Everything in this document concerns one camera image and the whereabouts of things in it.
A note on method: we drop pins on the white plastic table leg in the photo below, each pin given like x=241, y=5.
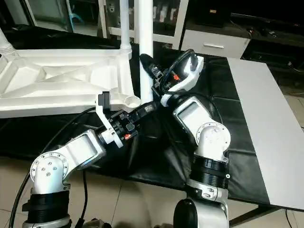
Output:
x=4, y=45
x=124, y=23
x=145, y=33

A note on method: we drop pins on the white plastic table top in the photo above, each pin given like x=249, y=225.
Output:
x=61, y=80

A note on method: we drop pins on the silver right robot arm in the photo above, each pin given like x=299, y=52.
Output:
x=204, y=133

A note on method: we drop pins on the white glass-door cabinet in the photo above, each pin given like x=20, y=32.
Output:
x=164, y=21

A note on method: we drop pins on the black work mat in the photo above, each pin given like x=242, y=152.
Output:
x=218, y=85

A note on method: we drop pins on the white drawer unit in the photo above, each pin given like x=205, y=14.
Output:
x=213, y=43

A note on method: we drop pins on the black box with yellow label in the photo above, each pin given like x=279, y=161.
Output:
x=209, y=12

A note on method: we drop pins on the blue metal stand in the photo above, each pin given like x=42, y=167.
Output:
x=73, y=19

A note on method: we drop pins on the dark wooden TV bench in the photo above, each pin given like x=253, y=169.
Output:
x=270, y=38

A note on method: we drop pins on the white flat panel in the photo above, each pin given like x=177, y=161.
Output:
x=266, y=128

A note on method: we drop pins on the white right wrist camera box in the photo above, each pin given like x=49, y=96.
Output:
x=189, y=73

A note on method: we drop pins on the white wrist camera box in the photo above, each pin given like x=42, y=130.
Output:
x=102, y=110
x=189, y=73

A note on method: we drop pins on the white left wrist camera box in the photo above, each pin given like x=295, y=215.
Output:
x=102, y=110

